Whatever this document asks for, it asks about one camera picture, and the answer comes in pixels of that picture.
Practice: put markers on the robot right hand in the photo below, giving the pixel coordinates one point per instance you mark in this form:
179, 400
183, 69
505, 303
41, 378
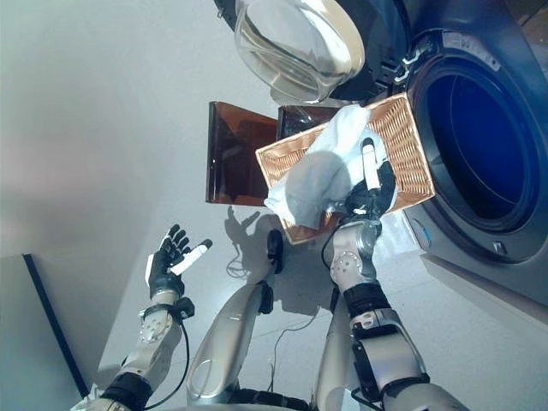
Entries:
369, 197

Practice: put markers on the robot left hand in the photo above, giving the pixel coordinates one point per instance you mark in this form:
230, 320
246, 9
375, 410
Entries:
164, 269

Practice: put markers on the wicker laundry basket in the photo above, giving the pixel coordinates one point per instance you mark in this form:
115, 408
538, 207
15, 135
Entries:
402, 154

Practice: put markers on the white garment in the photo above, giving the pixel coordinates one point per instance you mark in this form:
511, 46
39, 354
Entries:
317, 180

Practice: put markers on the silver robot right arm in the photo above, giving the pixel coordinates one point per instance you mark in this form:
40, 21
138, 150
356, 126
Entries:
377, 351

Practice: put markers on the grey front-load washing machine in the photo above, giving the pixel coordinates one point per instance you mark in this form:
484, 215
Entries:
479, 141

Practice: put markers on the black baseboard strip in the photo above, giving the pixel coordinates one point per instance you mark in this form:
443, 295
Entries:
55, 325

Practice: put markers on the round black washer door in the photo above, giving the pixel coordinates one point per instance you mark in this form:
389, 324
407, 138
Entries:
295, 47

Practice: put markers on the silver robot right leg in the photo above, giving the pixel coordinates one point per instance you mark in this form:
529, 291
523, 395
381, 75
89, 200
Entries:
331, 364

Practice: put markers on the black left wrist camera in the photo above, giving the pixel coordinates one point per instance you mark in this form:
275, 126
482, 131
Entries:
185, 307

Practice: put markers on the white appliance cabinet frame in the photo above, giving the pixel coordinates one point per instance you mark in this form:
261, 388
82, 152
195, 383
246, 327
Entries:
492, 295

